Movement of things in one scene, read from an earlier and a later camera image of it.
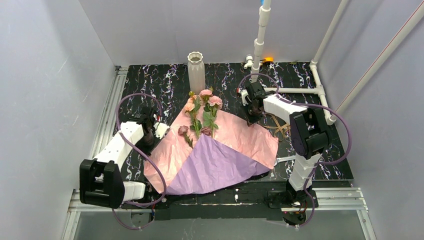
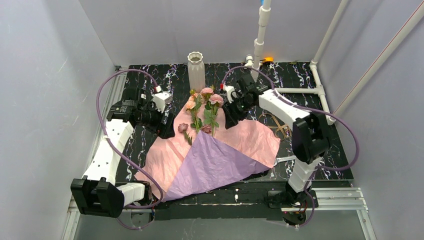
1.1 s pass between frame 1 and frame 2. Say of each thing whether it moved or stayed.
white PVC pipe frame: stayed
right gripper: moved
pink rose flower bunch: stayed
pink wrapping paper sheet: moved
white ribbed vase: stayed
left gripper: moved
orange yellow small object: stayed
